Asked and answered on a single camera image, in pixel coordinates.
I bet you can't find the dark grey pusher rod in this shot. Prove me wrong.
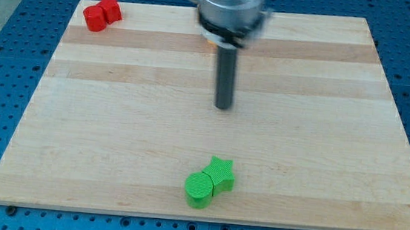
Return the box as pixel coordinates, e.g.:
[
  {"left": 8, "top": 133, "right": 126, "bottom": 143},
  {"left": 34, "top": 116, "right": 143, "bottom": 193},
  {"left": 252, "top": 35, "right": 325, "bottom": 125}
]
[{"left": 214, "top": 47, "right": 237, "bottom": 110}]

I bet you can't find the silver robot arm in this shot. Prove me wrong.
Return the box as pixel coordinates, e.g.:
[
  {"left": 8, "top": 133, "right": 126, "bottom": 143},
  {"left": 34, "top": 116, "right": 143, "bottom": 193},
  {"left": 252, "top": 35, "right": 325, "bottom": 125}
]
[{"left": 190, "top": 0, "right": 273, "bottom": 110}]

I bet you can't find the green star block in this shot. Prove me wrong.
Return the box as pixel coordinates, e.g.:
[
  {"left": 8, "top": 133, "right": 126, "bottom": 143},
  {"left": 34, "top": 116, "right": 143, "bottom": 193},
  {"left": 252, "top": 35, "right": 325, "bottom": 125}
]
[{"left": 202, "top": 155, "right": 235, "bottom": 197}]

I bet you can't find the wooden board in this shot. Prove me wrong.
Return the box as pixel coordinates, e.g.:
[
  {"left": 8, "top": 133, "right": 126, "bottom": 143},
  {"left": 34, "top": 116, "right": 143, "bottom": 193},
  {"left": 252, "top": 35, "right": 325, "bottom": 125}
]
[{"left": 0, "top": 0, "right": 410, "bottom": 230}]

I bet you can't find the red star block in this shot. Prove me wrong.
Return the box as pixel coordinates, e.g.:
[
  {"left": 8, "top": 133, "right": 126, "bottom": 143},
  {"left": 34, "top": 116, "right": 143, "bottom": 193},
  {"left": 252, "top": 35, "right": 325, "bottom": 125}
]
[{"left": 97, "top": 0, "right": 123, "bottom": 24}]

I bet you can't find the green cylinder block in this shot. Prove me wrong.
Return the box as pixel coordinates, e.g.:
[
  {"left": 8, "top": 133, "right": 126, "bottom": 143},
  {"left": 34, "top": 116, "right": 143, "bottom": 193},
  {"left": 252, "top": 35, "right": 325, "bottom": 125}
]
[{"left": 185, "top": 172, "right": 214, "bottom": 209}]

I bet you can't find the red cylinder block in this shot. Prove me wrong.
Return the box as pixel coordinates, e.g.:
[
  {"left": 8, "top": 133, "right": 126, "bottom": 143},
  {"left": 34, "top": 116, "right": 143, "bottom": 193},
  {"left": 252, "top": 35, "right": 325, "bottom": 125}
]
[{"left": 83, "top": 5, "right": 107, "bottom": 32}]

